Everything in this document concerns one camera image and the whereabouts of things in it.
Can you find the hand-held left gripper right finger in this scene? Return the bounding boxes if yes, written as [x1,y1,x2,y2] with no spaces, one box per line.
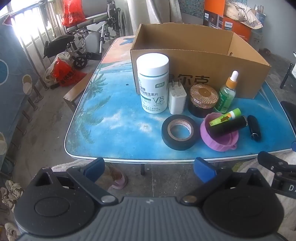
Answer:
[180,157,272,205]

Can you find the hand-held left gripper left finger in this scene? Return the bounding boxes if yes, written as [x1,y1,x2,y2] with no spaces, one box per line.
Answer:
[26,157,117,205]

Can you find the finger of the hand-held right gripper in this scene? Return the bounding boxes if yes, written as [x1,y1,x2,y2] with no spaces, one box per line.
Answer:
[257,151,292,173]

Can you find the purple plastic lid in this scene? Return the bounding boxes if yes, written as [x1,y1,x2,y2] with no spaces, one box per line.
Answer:
[200,112,239,152]

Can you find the black cylindrical tube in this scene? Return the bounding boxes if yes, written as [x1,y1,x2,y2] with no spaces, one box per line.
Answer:
[209,115,248,136]

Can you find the black electrical tape roll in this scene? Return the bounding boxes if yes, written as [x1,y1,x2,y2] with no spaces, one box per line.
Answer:
[161,114,200,151]

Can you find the green lip balm tube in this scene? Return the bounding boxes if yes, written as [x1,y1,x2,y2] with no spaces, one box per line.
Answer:
[209,108,241,127]

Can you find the brown cardboard box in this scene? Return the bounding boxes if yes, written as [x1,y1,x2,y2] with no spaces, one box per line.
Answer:
[130,23,271,100]

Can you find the white fleece clothing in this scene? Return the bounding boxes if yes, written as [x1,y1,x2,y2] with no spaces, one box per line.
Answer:
[51,159,296,234]

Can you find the pink slipper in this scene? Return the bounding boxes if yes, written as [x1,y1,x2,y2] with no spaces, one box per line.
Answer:
[108,167,128,190]

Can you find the black jar with gold lid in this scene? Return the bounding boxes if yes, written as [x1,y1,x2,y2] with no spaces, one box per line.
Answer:
[188,84,219,118]

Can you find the white charger plug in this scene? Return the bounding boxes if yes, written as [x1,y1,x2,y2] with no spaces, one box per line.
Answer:
[168,82,187,115]

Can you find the green dropper bottle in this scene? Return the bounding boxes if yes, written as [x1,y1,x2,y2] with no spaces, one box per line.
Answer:
[215,71,239,113]

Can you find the wooden stool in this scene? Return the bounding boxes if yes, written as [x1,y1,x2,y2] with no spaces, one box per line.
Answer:
[63,72,93,112]

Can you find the camouflage sneaker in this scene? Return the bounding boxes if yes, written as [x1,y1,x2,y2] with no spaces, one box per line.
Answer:
[0,180,25,210]

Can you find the black chair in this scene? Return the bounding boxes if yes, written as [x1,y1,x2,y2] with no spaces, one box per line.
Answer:
[279,62,296,90]

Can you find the white vitamin bottle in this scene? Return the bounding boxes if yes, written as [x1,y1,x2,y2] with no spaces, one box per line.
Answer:
[136,53,170,114]

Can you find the red plastic bag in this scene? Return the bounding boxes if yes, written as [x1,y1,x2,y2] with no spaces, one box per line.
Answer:
[61,0,86,27]
[50,57,88,88]

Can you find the wheelchair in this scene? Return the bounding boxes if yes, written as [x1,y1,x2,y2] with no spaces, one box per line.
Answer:
[43,0,126,70]

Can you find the orange cardboard box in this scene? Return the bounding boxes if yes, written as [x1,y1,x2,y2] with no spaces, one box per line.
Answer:
[203,0,252,43]

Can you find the metal railing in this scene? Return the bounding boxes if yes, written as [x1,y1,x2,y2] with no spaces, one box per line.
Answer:
[0,0,70,93]

